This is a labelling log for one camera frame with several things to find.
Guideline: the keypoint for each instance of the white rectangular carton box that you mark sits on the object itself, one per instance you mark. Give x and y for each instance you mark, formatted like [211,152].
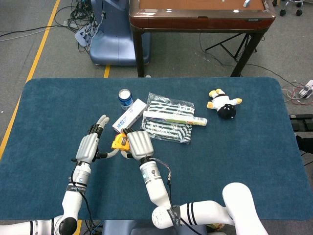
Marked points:
[129,116]

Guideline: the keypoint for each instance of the colourful snack packet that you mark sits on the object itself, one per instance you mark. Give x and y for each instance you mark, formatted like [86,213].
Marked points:
[216,226]

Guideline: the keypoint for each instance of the striped cloth in plastic bag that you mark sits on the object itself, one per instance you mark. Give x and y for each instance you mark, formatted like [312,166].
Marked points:
[168,132]

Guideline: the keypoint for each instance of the blue tin can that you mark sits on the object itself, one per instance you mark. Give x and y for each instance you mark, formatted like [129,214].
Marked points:
[125,99]

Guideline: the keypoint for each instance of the grey blue robot torso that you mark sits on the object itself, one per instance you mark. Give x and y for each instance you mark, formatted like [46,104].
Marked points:
[127,227]

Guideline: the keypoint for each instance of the office chair wheels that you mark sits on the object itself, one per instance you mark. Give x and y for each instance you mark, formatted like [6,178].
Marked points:
[291,5]

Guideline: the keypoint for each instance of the brown mahjong table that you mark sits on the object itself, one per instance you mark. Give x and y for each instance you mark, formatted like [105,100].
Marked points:
[200,22]

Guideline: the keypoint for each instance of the long white wrap box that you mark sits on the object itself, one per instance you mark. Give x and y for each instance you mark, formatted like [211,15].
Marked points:
[171,118]

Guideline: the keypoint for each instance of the blue felt table cloth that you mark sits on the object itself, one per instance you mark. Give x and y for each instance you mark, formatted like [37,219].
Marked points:
[49,122]

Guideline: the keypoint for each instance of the black bag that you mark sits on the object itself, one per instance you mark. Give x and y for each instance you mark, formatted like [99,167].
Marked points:
[304,143]

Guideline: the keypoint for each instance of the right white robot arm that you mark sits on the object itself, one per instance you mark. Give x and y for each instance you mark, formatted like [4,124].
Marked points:
[156,186]

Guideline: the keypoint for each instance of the blue grey machine base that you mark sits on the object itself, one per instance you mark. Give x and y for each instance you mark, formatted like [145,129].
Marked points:
[112,41]

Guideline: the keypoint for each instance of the yellow tape measure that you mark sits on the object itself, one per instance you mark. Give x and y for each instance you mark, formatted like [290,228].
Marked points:
[118,143]

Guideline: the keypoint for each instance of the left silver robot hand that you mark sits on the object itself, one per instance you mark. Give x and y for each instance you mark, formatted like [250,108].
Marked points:
[86,147]

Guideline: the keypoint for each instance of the white power strip with plugs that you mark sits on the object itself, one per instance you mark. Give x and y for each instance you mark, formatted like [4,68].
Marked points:
[82,35]

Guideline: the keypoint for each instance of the black foot pedal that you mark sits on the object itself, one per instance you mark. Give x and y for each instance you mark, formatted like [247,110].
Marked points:
[302,122]

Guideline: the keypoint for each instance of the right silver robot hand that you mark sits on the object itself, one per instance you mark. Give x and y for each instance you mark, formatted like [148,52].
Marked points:
[140,144]

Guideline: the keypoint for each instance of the white black plush toy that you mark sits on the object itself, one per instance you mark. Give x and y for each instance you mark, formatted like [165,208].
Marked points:
[223,101]

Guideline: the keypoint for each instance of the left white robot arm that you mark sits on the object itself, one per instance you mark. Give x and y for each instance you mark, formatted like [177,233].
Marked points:
[73,198]

